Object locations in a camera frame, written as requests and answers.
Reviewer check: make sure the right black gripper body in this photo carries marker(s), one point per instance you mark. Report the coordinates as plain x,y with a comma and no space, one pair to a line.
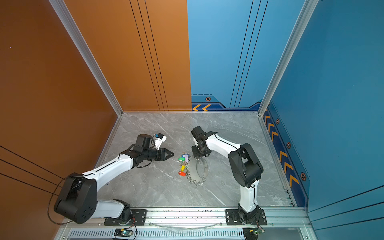
197,151

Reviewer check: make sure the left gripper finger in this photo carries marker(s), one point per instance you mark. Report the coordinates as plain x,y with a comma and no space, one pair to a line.
169,153
169,156

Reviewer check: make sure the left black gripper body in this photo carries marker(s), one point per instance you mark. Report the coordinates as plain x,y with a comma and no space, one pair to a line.
160,154

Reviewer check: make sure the red key tag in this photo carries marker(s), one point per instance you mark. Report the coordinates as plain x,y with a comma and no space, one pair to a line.
181,173

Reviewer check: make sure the grey metal key holder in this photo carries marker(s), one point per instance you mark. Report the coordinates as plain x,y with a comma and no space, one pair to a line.
197,171

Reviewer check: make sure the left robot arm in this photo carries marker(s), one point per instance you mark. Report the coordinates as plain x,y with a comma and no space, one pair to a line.
78,201

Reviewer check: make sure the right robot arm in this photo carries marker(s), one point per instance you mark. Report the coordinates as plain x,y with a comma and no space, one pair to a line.
246,169

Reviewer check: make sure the left green circuit board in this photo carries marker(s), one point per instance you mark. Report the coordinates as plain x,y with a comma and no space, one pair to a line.
123,233

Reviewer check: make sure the green circuit board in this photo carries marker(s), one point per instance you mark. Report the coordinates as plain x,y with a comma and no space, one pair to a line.
256,232
123,233

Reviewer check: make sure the right green circuit board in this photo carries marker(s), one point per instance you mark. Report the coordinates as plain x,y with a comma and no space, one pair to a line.
256,232

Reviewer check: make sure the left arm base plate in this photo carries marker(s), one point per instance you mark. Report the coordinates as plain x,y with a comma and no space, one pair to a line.
128,218

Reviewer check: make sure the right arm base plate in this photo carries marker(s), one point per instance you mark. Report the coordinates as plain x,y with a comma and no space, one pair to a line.
236,217

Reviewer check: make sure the aluminium front rail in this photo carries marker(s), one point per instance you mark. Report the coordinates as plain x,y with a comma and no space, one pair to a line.
204,223

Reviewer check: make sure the left aluminium corner post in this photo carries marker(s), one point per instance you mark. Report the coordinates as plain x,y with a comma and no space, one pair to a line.
75,34

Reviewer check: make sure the aluminium corner post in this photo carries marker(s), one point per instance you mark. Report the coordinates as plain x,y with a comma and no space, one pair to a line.
75,34
292,43

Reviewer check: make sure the right aluminium corner post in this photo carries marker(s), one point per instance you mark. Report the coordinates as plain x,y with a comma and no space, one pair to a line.
292,43

